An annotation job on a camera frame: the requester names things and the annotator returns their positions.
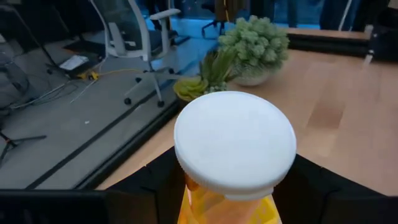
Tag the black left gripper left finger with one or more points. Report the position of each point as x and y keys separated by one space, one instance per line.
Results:
x=149 y=199

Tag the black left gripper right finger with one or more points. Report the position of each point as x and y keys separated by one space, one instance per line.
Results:
x=317 y=199

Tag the orange pill bottle white cap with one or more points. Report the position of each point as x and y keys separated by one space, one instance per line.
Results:
x=233 y=143

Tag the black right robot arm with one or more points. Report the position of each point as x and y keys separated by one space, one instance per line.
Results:
x=384 y=43

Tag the yellow object on floor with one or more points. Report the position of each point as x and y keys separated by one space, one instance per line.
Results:
x=88 y=75

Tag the succulent plants in dark pot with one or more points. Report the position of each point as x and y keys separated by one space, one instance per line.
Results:
x=214 y=70

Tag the black tripod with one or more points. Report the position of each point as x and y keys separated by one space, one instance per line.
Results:
x=12 y=143

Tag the white paper on floor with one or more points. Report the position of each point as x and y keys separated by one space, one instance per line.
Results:
x=74 y=62

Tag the white grey office chair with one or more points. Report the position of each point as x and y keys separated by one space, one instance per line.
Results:
x=146 y=40

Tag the green plant in white pot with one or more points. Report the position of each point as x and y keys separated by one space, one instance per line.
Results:
x=255 y=43

